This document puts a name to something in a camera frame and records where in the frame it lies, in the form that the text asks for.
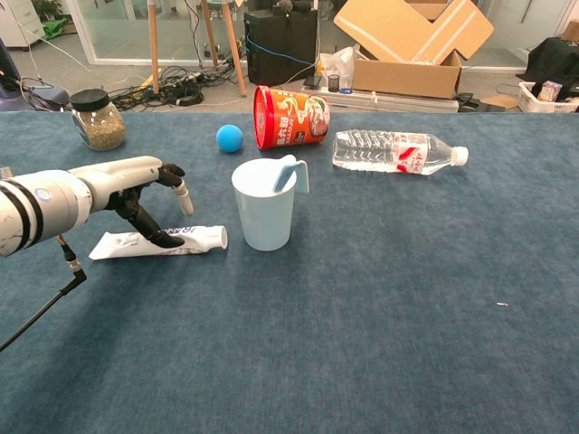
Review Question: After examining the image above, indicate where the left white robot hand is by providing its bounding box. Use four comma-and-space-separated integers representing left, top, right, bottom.
67, 156, 195, 249

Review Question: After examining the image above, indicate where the white toothpaste tube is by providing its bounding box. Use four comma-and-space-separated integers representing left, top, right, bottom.
88, 224, 229, 261

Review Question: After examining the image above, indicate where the light blue toothbrush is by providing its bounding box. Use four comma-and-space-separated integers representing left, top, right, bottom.
273, 156, 298, 193

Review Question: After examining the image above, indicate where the blue ball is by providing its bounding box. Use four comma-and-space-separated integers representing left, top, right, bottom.
215, 123, 245, 154

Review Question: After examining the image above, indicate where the red snack canister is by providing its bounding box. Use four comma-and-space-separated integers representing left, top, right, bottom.
252, 84, 332, 152

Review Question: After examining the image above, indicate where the glass jar black lid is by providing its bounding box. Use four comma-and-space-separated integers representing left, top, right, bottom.
70, 89, 128, 152

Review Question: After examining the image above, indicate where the wooden furniture leg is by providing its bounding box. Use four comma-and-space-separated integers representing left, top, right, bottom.
200, 0, 220, 68
147, 0, 162, 95
220, 0, 248, 99

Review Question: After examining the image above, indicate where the green cloth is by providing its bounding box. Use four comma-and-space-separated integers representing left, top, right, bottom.
43, 17, 69, 41

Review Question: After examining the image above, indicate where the white cabinet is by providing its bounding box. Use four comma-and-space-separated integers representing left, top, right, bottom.
0, 0, 46, 49

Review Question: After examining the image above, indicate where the black computer tower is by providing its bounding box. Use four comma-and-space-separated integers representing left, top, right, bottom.
243, 8, 318, 87

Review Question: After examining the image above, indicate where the white plastic bag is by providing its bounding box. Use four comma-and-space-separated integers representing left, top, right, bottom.
316, 44, 361, 90

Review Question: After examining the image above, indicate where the clear plastic water bottle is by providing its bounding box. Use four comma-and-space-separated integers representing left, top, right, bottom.
332, 129, 470, 176

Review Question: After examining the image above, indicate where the blue carpet table cover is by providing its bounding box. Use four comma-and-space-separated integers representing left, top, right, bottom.
0, 110, 579, 434

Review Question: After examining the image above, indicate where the long aluminium profile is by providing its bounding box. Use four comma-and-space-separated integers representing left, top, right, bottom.
301, 88, 460, 114

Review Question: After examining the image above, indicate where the open cardboard box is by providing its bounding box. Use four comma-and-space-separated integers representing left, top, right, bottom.
351, 49, 463, 100

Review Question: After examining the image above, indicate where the large flattened cardboard box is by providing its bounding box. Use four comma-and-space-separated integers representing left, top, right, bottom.
333, 0, 495, 64

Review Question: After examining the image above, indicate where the small cardboard piece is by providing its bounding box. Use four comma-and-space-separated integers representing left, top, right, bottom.
479, 94, 521, 111

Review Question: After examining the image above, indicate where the white plastic basket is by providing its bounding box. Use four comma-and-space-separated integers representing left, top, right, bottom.
517, 80, 579, 114

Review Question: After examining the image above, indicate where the small printed carton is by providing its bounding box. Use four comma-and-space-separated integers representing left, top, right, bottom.
536, 80, 564, 103

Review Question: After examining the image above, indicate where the black cloth cover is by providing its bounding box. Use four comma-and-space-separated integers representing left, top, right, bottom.
527, 36, 579, 91

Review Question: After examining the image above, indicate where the black cable bundle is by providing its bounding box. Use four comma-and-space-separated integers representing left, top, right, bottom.
108, 65, 248, 109

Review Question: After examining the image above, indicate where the pale blue handled cup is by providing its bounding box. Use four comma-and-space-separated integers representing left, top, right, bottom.
231, 154, 312, 252

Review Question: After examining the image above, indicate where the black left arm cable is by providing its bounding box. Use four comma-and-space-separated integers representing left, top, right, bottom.
0, 234, 88, 354

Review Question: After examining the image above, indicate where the blue cable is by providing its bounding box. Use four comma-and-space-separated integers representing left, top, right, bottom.
246, 33, 318, 67

